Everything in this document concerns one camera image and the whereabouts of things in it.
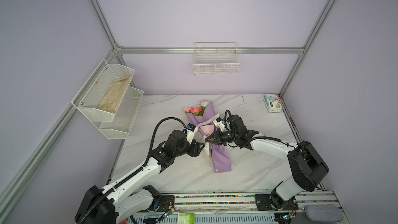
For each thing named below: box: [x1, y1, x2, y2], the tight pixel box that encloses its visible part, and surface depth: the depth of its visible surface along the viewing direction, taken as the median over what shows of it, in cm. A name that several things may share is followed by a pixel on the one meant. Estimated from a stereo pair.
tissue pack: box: [263, 94, 283, 114], surface depth 112 cm
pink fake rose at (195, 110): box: [183, 106, 203, 115], surface depth 106 cm
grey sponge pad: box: [304, 204, 344, 223], surface depth 70 cm
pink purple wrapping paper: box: [186, 101, 232, 174], surface depth 88 cm
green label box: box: [177, 213, 195, 224], surface depth 69 cm
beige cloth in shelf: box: [97, 75, 133, 114], surface depth 80 cm
